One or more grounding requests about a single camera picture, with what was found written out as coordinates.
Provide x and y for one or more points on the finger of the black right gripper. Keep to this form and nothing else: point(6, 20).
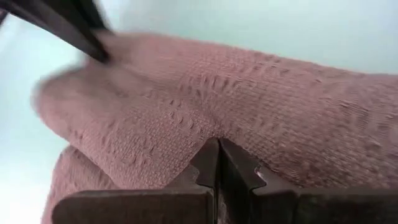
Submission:
point(56, 29)
point(87, 15)

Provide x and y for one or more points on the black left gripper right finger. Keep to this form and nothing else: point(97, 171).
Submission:
point(311, 207)

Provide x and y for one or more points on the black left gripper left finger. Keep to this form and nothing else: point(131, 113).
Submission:
point(140, 207)

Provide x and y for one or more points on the grey waffle-weave towel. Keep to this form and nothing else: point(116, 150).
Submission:
point(233, 102)

